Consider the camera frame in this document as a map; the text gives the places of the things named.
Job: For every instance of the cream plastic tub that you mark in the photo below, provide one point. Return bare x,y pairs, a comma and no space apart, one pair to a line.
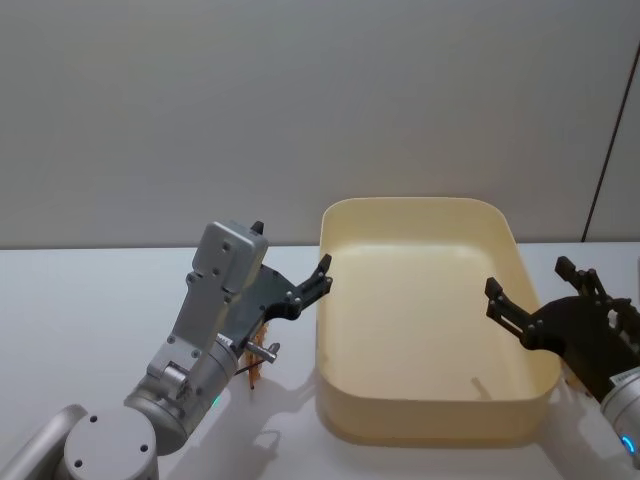
425,310

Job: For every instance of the thin dark pole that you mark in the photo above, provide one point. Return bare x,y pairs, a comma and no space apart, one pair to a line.
611,122

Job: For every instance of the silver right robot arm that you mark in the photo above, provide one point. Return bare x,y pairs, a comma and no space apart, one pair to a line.
622,415

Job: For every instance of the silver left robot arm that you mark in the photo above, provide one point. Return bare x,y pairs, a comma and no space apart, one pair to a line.
215,280

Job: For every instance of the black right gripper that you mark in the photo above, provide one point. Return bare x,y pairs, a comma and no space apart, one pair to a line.
575,335

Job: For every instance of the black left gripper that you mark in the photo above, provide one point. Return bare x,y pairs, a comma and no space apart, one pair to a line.
260,300

